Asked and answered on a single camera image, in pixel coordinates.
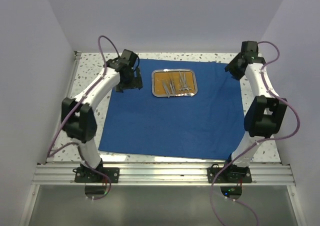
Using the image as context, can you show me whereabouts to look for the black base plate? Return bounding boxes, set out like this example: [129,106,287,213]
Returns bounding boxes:
[72,162,120,183]
[206,163,253,183]

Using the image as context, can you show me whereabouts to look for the aluminium front rail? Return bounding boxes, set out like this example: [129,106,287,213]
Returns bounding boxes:
[31,162,295,186]

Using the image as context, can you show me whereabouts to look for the steel surgical scissors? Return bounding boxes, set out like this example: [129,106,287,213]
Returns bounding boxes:
[178,71,193,93]

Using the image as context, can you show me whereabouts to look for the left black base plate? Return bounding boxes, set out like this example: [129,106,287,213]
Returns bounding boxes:
[72,162,120,183]

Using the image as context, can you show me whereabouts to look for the blue surgical cloth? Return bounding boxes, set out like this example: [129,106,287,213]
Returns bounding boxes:
[99,59,244,159]

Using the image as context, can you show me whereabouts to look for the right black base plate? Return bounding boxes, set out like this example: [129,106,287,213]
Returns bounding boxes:
[206,163,253,183]

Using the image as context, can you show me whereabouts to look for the steel tray orange liner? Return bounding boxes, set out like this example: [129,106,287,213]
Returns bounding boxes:
[151,69,198,98]

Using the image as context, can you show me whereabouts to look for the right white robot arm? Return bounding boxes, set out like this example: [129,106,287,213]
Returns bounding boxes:
[221,41,287,182]

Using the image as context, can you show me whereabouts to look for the steel forceps clamp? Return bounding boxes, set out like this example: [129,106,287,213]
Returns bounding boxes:
[177,72,190,94]

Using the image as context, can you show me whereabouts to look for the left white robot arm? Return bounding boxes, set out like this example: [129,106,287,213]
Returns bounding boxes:
[61,50,143,183]

